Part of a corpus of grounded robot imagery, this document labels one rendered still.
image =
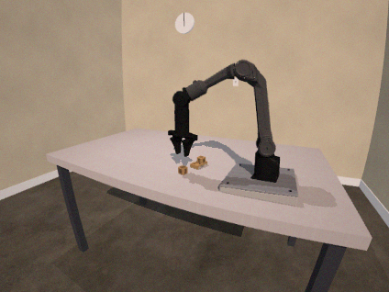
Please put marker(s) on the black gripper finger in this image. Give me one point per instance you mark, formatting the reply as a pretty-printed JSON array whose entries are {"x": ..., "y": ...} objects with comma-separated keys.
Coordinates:
[
  {"x": 176, "y": 141},
  {"x": 186, "y": 149}
]

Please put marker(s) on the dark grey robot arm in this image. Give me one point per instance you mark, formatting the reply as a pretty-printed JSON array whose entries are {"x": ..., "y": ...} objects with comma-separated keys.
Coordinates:
[{"x": 267, "y": 165}]

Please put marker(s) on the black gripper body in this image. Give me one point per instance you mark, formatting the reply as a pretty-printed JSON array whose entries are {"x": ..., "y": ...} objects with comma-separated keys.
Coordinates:
[{"x": 182, "y": 130}]

